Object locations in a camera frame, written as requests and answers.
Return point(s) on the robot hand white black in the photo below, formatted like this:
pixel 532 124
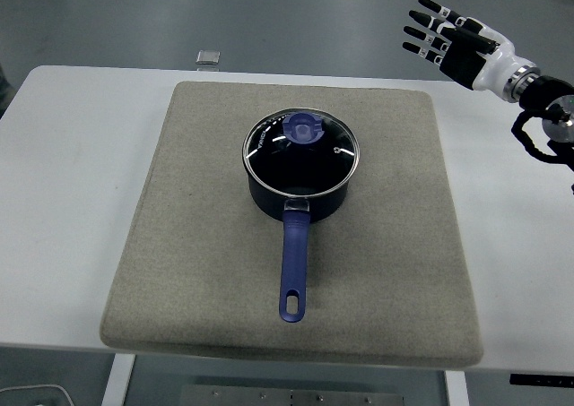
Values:
pixel 491 63

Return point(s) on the grey metal plate with screws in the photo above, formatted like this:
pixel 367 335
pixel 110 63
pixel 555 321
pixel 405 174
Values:
pixel 291 397

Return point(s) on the black table control panel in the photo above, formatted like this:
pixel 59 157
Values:
pixel 542 379

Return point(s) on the white table leg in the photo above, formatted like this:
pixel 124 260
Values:
pixel 117 379
pixel 457 390

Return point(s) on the small silver floor plate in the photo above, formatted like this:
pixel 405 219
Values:
pixel 208 57

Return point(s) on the beige fabric mat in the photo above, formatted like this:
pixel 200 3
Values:
pixel 202 200

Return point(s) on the glass pot lid blue knob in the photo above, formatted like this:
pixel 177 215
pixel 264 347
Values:
pixel 302 130

